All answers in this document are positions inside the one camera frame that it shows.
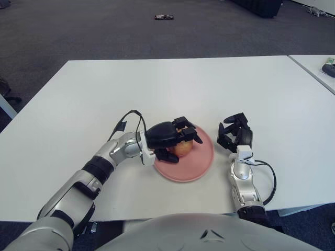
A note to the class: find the white desk leg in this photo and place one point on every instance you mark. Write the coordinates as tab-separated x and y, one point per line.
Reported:
6	107

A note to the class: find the white table frame bar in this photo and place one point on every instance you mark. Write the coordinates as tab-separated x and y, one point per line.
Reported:
293	210

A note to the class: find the small green package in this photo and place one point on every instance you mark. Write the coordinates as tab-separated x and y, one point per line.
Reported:
330	60

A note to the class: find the black office chair base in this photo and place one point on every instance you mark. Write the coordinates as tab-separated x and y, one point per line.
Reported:
5	90

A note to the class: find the grey caster wheel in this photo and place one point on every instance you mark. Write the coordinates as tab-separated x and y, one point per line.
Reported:
333	228

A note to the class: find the grey handheld controller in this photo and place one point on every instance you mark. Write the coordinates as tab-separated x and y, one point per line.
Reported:
329	70

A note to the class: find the grey floor clutter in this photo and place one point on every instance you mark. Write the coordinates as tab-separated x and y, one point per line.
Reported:
318	11

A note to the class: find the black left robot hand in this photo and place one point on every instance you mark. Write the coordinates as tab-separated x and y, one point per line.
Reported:
162	134

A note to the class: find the grey robot torso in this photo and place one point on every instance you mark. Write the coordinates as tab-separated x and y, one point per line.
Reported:
183	231

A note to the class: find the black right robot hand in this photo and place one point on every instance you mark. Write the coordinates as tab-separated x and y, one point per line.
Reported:
246	136

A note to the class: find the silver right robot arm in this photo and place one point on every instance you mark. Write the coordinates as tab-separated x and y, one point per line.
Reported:
240	172

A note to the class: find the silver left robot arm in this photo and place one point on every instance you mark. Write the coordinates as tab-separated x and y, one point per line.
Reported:
78	188

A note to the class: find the small dark floor object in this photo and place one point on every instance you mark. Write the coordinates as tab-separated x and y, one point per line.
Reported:
163	17

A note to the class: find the pink round plate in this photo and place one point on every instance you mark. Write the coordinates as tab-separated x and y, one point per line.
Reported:
193	164

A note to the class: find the black cabinet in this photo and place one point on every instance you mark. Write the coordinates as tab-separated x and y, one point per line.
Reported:
261	8

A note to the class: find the red yellow apple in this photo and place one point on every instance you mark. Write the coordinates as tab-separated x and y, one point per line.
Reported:
183	149

